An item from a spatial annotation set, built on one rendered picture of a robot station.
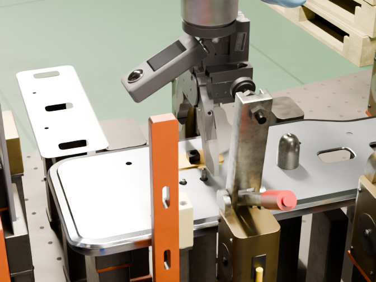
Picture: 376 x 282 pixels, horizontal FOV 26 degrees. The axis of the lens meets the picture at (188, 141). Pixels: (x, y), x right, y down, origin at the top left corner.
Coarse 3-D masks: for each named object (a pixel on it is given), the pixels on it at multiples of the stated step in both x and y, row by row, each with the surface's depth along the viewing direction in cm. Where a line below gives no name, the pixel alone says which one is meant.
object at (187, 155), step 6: (192, 150) 117; (198, 150) 119; (180, 156) 117; (186, 156) 117; (192, 156) 115; (198, 156) 116; (180, 162) 116; (186, 162) 116; (192, 162) 116; (198, 162) 116; (180, 168) 114; (186, 168) 115
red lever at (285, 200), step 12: (240, 192) 97; (252, 192) 94; (264, 192) 88; (276, 192) 85; (288, 192) 84; (240, 204) 97; (252, 204) 92; (264, 204) 88; (276, 204) 84; (288, 204) 84
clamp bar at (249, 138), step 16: (240, 80) 90; (240, 96) 88; (256, 96) 88; (240, 112) 88; (256, 112) 87; (240, 128) 89; (256, 128) 90; (240, 144) 91; (256, 144) 92; (240, 160) 92; (256, 160) 93; (240, 176) 94; (256, 176) 95
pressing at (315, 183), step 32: (288, 128) 124; (320, 128) 124; (352, 128) 124; (64, 160) 117; (96, 160) 117; (128, 160) 117; (224, 160) 117; (320, 160) 117; (352, 160) 117; (64, 192) 110; (96, 192) 110; (128, 192) 110; (192, 192) 110; (320, 192) 110; (352, 192) 109; (64, 224) 105; (96, 224) 104; (128, 224) 104
